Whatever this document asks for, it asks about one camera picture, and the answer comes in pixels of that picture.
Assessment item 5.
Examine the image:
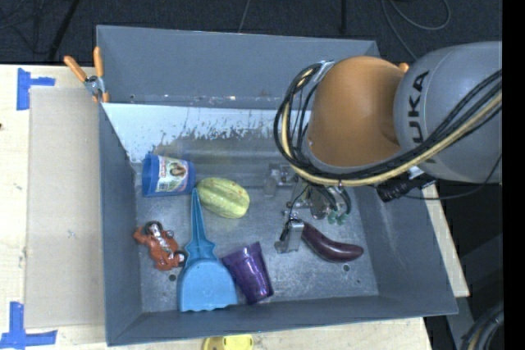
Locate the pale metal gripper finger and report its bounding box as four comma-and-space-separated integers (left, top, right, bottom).
273, 218, 306, 256
263, 162, 298, 198

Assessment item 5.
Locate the purple toy eggplant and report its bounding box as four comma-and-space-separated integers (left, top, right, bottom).
300, 220, 365, 264

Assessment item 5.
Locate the grey metal bin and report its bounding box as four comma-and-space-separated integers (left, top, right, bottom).
94, 25, 460, 348

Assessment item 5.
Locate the purple plastic cup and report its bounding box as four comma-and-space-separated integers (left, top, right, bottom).
221, 240, 276, 307

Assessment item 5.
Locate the green striped toy melon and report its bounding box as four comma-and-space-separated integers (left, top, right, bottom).
196, 176, 252, 220

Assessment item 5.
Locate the blue plastic scoop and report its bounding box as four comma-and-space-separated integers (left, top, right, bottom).
176, 188, 240, 313

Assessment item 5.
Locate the blue printed cup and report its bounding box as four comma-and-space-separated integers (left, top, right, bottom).
140, 152, 197, 198

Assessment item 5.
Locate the orange toy car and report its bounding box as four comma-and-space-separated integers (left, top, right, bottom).
131, 220, 189, 272

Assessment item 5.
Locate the pale flat board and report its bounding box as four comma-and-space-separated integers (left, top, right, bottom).
23, 85, 107, 330

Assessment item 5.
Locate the black cylinder on white bracket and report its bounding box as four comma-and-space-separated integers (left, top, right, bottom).
375, 166, 436, 203

